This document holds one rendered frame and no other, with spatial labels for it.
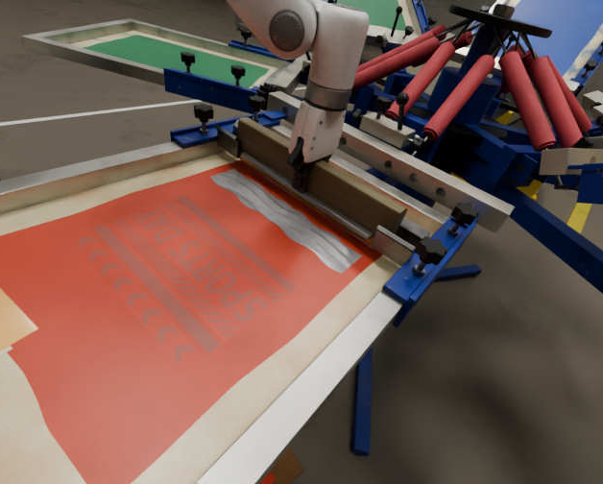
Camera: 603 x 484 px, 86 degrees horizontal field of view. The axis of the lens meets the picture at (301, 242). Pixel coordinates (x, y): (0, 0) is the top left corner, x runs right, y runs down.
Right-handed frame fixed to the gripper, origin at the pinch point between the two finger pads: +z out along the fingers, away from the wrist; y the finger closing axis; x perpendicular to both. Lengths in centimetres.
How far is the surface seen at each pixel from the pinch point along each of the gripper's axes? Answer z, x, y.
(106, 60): 3, -86, -1
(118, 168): 3.1, -25.5, 25.6
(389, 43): -12, -43, -104
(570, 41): -27, 14, -177
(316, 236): 5.3, 9.4, 7.2
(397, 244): 0.1, 22.5, 2.7
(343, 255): 5.1, 15.9, 7.4
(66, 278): 5.9, -6.9, 42.6
